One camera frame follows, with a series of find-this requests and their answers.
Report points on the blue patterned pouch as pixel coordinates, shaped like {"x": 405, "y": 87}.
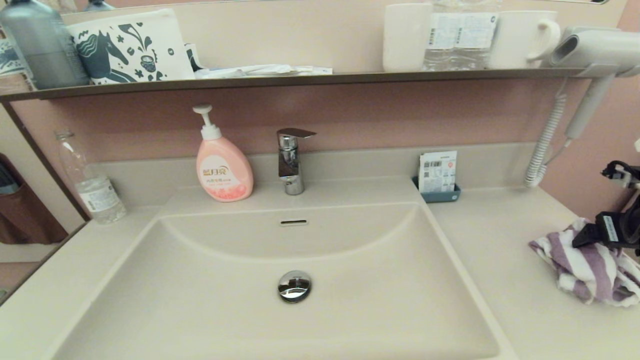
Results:
{"x": 10, "y": 57}

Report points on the chrome faucet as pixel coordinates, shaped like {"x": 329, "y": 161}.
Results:
{"x": 290, "y": 165}

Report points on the flat white plastic packet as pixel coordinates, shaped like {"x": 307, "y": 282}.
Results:
{"x": 260, "y": 71}

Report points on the white horse print pouch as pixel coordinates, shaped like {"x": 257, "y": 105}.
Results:
{"x": 150, "y": 40}

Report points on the tall clear plastic water bottle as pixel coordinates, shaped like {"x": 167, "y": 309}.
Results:
{"x": 97, "y": 197}

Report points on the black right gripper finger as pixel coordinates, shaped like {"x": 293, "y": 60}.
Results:
{"x": 589, "y": 237}

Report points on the clear bottle with white label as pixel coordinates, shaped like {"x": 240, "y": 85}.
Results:
{"x": 442, "y": 45}
{"x": 477, "y": 45}

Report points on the purple white striped towel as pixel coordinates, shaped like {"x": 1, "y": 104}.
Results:
{"x": 585, "y": 272}

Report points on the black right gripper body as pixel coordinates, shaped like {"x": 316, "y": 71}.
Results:
{"x": 627, "y": 230}

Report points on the grey blue cloth item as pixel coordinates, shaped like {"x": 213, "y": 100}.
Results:
{"x": 7, "y": 182}

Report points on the white hair dryer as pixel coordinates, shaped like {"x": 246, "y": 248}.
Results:
{"x": 600, "y": 50}

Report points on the pink soap pump bottle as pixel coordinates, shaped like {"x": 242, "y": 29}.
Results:
{"x": 222, "y": 170}

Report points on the small blue tray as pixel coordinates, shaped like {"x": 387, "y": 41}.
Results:
{"x": 440, "y": 196}

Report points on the white printed sachets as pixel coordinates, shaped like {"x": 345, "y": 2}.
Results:
{"x": 437, "y": 172}

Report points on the grey metal bottle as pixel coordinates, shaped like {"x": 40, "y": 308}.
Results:
{"x": 45, "y": 50}

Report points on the beige wash basin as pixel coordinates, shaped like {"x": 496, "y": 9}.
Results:
{"x": 200, "y": 310}

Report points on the chrome drain stopper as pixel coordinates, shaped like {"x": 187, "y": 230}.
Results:
{"x": 294, "y": 286}

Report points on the brown wall shelf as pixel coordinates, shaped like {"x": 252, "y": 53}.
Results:
{"x": 300, "y": 80}

